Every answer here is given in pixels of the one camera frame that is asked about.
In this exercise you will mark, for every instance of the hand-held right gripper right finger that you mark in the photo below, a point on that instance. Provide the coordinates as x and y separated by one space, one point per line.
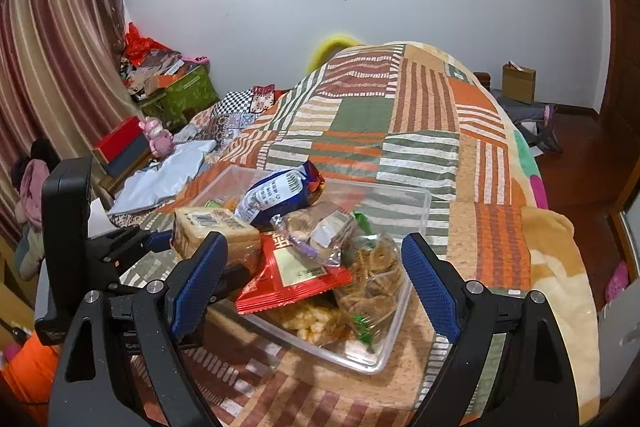
430 287

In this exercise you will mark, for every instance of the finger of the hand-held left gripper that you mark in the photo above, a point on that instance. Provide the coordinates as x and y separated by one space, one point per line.
157 241
230 282

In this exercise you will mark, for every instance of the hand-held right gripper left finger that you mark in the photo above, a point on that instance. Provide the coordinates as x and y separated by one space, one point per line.
197 287

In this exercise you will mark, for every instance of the beige cake packet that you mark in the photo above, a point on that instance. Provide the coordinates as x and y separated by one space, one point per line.
220 232

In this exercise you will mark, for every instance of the clear brown twists packet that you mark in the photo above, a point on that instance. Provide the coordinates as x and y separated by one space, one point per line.
372 272

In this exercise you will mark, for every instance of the red gold-label snack packet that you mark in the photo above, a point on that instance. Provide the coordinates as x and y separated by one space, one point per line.
290 277

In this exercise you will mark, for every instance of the clear plastic container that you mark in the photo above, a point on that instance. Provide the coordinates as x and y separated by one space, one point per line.
395 217

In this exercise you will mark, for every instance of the clear yellow biscuit packet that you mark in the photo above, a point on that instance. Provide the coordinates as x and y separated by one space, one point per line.
307 322

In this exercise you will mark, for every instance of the blue and white snack packet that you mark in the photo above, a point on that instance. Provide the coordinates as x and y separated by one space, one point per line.
272 197

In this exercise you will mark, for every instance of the purple label cracker packet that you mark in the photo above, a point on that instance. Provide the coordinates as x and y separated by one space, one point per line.
310 227

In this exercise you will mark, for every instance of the white paper sheet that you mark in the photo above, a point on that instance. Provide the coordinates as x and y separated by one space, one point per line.
100 219

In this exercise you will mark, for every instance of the pink and grey clothing pile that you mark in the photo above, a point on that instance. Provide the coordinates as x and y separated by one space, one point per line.
35 187

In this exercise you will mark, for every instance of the pale blue cloth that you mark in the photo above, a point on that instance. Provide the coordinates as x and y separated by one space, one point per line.
160 177

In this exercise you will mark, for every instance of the dark flat box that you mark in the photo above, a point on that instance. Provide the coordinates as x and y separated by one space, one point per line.
130 162

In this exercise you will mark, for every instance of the red gift box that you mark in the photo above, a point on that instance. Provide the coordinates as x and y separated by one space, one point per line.
117 138

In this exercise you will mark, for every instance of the pink toy figure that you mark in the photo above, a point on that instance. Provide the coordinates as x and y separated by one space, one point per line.
160 139

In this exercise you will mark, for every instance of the colourful fleece blanket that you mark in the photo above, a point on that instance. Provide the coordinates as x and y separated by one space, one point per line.
555 257

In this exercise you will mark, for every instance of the green patterned box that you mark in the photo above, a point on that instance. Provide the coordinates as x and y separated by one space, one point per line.
192 97

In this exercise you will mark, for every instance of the checkered patterned quilt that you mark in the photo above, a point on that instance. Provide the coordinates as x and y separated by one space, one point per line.
235 107

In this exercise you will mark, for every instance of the striped curtain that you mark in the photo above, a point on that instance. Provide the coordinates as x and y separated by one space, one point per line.
50 57

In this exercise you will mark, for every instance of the pile of paper goods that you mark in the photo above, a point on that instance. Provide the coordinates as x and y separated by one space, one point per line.
155 72

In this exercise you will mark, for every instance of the patchwork blanket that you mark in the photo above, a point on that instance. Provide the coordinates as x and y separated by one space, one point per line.
425 117

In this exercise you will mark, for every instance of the pink slipper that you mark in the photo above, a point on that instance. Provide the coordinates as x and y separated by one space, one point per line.
617 282

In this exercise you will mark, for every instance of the red plastic bag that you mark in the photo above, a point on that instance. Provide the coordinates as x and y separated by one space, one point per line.
140 44

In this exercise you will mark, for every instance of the grey bag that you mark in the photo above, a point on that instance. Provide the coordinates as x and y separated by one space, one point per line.
525 114

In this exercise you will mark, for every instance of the brown paper bag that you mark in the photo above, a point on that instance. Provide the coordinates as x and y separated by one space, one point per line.
519 84

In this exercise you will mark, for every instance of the yellow plush thing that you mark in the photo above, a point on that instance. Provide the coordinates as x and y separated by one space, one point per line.
330 44

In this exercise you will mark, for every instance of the wooden wardrobe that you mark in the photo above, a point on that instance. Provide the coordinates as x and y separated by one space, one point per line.
622 82

